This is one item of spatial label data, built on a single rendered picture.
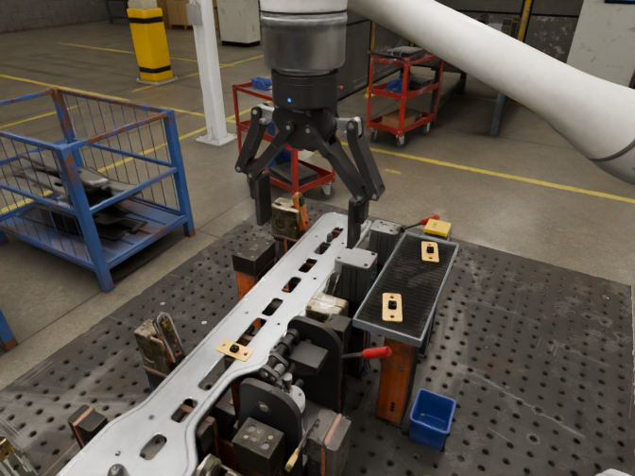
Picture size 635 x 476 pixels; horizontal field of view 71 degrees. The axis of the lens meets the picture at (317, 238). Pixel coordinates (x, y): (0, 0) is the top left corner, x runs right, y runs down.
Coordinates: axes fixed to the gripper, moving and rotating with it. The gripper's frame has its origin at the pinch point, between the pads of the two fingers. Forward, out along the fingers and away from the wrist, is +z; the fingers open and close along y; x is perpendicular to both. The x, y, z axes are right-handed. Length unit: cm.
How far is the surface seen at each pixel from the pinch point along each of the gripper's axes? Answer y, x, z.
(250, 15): 599, -902, 80
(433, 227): -8, -59, 30
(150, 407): 32, 9, 46
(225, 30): 662, -886, 113
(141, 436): 28, 15, 46
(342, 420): -6.4, 0.0, 38.6
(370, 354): -7.3, -11.2, 32.4
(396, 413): -10, -29, 71
